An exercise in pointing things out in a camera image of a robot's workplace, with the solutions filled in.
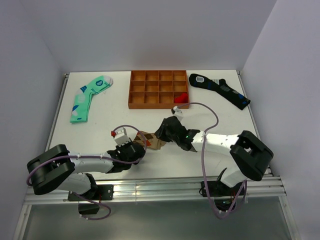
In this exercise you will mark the black blue sock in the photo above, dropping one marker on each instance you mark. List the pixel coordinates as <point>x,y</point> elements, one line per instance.
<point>221,87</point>

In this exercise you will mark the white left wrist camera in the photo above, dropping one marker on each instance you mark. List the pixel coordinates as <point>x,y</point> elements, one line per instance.
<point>120,136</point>

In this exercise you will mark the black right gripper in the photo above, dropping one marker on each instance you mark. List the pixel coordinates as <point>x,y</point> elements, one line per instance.
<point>160,133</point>

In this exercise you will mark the mint green sock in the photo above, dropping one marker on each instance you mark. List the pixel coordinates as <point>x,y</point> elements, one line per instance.
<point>84,95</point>

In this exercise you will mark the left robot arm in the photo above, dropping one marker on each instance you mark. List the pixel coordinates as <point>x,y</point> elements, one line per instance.
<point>58,169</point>

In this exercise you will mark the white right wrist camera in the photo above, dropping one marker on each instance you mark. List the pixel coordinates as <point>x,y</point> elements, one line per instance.
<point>177,112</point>

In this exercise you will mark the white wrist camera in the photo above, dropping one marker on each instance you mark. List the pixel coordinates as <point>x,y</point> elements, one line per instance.
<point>177,112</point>
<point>120,136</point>

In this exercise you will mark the brown argyle sock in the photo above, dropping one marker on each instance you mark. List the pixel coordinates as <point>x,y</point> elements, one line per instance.
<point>152,142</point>

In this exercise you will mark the orange compartment tray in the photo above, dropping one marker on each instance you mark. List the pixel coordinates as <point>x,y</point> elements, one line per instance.
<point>157,89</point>

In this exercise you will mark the aluminium frame rail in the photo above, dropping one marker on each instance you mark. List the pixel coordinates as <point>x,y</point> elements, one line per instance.
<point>171,189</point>

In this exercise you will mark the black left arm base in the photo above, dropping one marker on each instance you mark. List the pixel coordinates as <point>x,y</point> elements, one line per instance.
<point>90,202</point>

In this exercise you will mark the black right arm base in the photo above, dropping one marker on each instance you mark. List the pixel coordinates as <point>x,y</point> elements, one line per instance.
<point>223,195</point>

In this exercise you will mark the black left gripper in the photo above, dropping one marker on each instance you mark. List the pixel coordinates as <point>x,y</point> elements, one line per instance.
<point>119,148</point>

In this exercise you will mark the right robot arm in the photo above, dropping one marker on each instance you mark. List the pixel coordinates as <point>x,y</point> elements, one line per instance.
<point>251,156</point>

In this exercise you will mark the red rolled sock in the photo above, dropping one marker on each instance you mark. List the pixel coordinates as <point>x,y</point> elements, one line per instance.
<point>181,99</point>

